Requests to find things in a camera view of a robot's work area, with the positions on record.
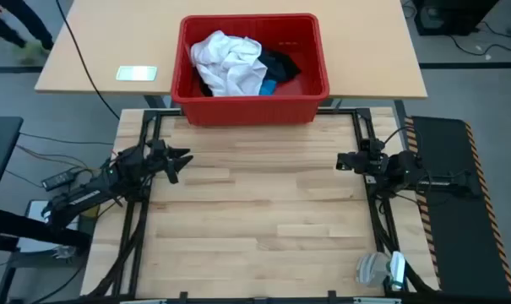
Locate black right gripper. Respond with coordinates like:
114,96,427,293
336,151,390,176

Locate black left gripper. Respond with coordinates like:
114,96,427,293
147,145,195,185

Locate white shirt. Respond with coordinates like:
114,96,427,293
190,30,269,97

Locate bright blue garment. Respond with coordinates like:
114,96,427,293
258,79,278,96

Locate red plastic laundry basket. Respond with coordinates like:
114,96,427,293
171,13,330,127

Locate silver flat phone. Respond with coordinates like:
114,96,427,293
115,65,158,82

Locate light wood desk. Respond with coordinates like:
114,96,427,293
34,0,428,100

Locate dark navy garment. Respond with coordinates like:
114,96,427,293
258,46,302,84

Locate black hazard-striped floor mat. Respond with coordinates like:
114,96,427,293
404,116,511,299

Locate small white device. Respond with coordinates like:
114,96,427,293
389,251,407,292

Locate black power adapter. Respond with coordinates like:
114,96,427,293
41,168,77,192

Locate crumpled clear plastic wrapper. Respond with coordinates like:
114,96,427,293
51,246,77,260

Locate white board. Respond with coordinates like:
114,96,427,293
17,199,81,254

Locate black metal beam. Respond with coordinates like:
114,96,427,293
0,206,92,251

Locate black equipment box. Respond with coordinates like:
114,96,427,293
413,0,502,37

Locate person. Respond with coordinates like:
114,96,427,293
0,0,56,64

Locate black metal table frame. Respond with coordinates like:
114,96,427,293
84,107,440,304

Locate long black cable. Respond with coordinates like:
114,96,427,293
54,0,121,121

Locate black floor cable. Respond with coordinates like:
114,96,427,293
448,19,511,57

